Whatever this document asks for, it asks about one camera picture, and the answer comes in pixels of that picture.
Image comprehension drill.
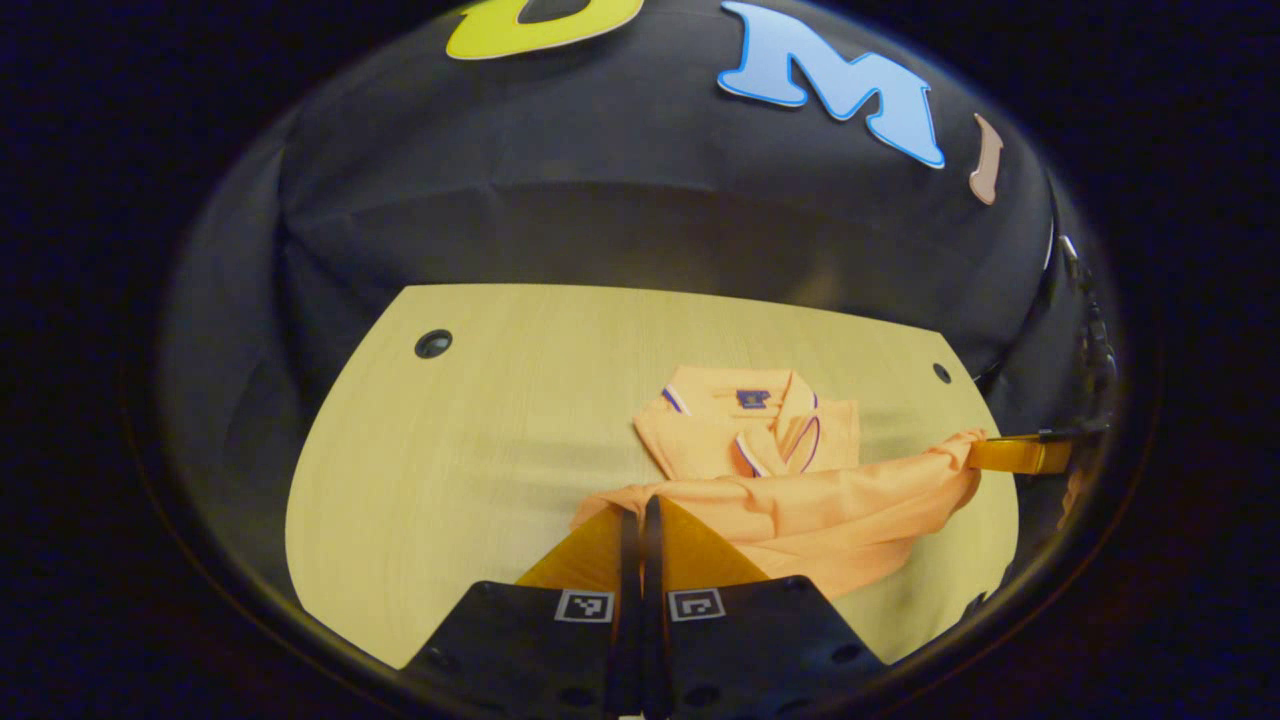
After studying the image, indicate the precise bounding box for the black backdrop cloth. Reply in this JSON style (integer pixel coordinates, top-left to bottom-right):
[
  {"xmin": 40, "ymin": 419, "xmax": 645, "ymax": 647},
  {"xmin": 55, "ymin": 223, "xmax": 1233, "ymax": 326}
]
[{"xmin": 160, "ymin": 0, "xmax": 1121, "ymax": 601}]

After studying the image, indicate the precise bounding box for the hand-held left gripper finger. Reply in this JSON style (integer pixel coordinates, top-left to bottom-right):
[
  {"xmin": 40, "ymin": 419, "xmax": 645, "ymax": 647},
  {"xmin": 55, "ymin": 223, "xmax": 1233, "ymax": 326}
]
[
  {"xmin": 643, "ymin": 495, "xmax": 891, "ymax": 720},
  {"xmin": 400, "ymin": 503, "xmax": 642, "ymax": 720}
]

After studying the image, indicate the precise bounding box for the orange T-shirt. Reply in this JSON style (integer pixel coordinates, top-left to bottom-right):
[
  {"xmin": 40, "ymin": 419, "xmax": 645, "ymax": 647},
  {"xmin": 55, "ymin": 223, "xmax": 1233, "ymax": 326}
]
[{"xmin": 570, "ymin": 365, "xmax": 991, "ymax": 601}]

